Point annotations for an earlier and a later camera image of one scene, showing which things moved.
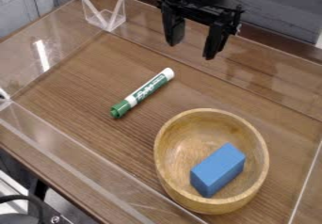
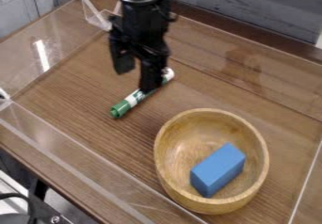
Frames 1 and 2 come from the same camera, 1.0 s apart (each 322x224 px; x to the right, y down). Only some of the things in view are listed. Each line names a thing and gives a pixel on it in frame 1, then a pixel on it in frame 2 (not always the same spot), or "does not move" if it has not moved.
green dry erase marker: [118, 107] does not move
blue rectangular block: [218, 169] does not move
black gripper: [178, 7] -> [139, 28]
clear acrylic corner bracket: [104, 19] does not move
